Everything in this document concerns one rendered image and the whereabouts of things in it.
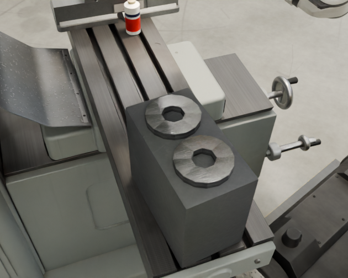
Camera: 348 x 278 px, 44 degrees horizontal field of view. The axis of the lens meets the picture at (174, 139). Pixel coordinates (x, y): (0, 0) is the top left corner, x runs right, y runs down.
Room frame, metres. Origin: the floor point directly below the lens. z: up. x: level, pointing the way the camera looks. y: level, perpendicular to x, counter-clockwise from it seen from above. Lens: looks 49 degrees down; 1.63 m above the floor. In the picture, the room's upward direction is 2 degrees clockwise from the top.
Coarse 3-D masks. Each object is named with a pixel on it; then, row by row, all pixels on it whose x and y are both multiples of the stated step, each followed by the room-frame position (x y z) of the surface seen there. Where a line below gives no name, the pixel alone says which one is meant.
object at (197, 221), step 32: (192, 96) 0.54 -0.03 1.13; (128, 128) 0.50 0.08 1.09; (160, 128) 0.45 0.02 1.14; (192, 128) 0.45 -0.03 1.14; (160, 160) 0.40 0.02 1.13; (192, 160) 0.40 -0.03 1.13; (224, 160) 0.39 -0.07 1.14; (160, 192) 0.38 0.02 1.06; (192, 192) 0.34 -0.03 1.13; (224, 192) 0.34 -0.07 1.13; (160, 224) 0.38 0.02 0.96; (192, 224) 0.32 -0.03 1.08; (224, 224) 0.35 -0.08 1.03; (192, 256) 0.32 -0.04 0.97
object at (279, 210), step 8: (336, 160) 1.00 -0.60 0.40; (328, 168) 0.96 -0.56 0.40; (320, 176) 0.92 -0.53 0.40; (304, 184) 0.89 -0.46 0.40; (312, 184) 0.89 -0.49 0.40; (296, 192) 0.85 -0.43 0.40; (304, 192) 0.85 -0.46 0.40; (288, 200) 0.82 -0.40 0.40; (296, 200) 0.82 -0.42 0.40; (280, 208) 0.78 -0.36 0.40; (272, 216) 0.75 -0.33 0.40
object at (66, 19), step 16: (64, 0) 1.02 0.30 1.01; (80, 0) 1.03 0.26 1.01; (96, 0) 1.03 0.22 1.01; (112, 0) 1.04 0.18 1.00; (144, 0) 1.07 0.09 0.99; (160, 0) 1.09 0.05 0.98; (176, 0) 1.10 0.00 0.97; (64, 16) 0.99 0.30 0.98; (80, 16) 1.01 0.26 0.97; (96, 16) 1.02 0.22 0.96; (112, 16) 1.03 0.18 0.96; (144, 16) 1.05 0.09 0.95
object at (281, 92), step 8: (280, 80) 1.10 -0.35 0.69; (288, 80) 1.09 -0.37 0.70; (296, 80) 1.10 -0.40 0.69; (272, 88) 1.13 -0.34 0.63; (280, 88) 1.10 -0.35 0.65; (288, 88) 1.06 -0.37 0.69; (272, 96) 1.07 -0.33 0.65; (280, 96) 1.08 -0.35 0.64; (288, 96) 1.05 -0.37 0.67; (280, 104) 1.07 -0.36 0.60; (288, 104) 1.04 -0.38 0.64
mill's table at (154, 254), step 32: (96, 32) 0.98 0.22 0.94; (96, 64) 0.85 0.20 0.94; (128, 64) 0.88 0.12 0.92; (160, 64) 0.85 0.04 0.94; (96, 96) 0.73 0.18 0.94; (128, 96) 0.73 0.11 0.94; (160, 96) 0.74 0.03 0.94; (128, 160) 0.54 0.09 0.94; (128, 192) 0.47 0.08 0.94; (256, 224) 0.40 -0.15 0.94; (160, 256) 0.33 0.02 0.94; (224, 256) 0.34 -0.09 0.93; (256, 256) 0.35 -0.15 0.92
